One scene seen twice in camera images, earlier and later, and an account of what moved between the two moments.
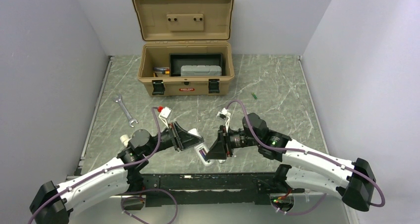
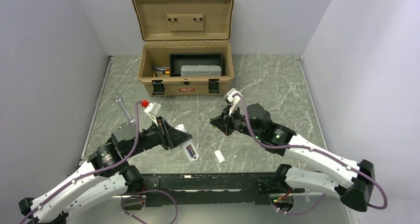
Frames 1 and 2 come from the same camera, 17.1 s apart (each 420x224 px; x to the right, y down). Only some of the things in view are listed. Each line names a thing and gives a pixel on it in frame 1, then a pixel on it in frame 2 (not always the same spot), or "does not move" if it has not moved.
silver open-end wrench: [118, 98] does not move
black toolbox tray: [177, 60] does not move
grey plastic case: [200, 70] does not move
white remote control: [202, 145] -> [188, 146]
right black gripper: [222, 146] -> [225, 126]
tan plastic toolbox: [179, 23] does not move
